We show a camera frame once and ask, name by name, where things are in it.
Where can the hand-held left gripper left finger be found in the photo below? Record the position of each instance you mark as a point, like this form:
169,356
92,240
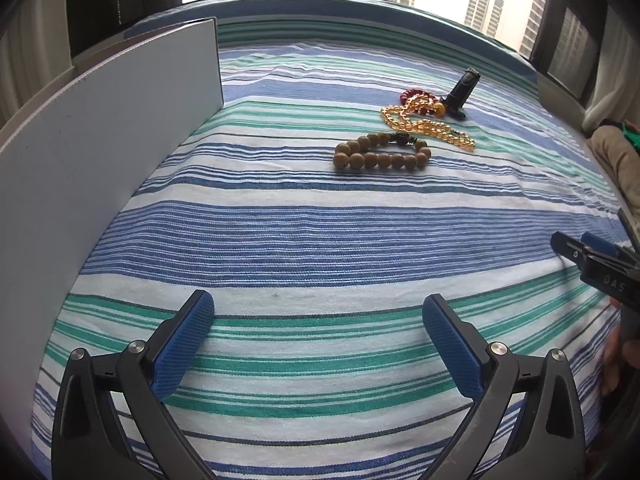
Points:
182,345

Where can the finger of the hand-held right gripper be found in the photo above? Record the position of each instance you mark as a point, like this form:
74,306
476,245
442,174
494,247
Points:
567,246
600,246

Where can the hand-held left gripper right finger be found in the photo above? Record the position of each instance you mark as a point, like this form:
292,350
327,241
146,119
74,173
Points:
452,350

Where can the grey board panel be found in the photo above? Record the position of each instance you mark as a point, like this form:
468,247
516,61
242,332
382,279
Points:
100,160

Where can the person's right hand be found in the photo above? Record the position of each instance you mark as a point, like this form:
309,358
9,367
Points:
612,360

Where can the black slanted bar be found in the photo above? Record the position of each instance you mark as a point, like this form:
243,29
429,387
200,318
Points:
629,227

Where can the beige cushion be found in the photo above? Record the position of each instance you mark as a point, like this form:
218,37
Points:
615,160

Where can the green object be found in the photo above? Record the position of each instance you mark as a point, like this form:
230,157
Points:
632,136

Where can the blue green striped blanket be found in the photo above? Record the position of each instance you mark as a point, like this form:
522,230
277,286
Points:
325,240

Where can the white sheer curtain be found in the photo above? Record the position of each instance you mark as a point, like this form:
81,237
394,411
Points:
615,70

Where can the slim beige tower building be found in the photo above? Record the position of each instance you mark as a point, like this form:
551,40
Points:
535,15
482,12

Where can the grey white curtain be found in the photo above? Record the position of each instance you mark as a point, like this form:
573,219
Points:
30,50

